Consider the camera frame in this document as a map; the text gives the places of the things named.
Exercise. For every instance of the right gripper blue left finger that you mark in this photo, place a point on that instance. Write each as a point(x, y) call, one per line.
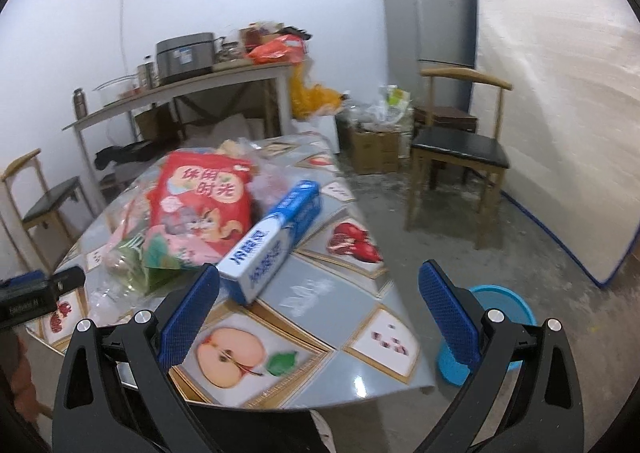
point(182, 313)

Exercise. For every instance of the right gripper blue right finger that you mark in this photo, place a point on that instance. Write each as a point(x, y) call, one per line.
point(455, 312)

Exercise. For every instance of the blue cling wrap box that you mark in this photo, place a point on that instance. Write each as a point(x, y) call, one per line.
point(256, 258)

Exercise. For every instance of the red snack bag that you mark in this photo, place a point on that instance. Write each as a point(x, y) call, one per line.
point(199, 209)

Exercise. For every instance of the green scream plastic bottle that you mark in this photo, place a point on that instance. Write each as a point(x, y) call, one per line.
point(123, 260)

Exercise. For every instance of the left wooden chair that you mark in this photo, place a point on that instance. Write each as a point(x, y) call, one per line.
point(47, 210)

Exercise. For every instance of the fruit pattern tablecloth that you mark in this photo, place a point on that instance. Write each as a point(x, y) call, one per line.
point(329, 328)

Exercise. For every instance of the cardboard box on floor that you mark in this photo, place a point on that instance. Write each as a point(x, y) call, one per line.
point(374, 152)

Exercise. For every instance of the black clothes under table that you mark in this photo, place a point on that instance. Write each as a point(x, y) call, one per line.
point(134, 152)

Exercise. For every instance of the dark wooden stool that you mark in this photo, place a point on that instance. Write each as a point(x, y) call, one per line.
point(443, 116)

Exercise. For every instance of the metal thermos flask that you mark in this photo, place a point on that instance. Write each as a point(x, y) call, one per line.
point(80, 104)

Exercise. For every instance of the wooden chair black seat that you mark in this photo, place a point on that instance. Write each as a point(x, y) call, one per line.
point(481, 153)

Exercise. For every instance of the clear plastic bowl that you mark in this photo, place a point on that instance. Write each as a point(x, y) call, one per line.
point(117, 89)

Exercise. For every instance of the yellow plastic bag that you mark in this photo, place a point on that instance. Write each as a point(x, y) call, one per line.
point(310, 101)

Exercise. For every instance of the grey rice cooker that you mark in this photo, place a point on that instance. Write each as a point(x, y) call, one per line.
point(185, 57)

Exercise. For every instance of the silver refrigerator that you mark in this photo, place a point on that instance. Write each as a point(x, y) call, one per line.
point(427, 34)

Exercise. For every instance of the orange plastic bag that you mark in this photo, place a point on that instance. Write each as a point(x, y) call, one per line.
point(283, 49)

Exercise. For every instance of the white mattress with blue edge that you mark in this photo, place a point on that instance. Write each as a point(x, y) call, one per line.
point(571, 127)

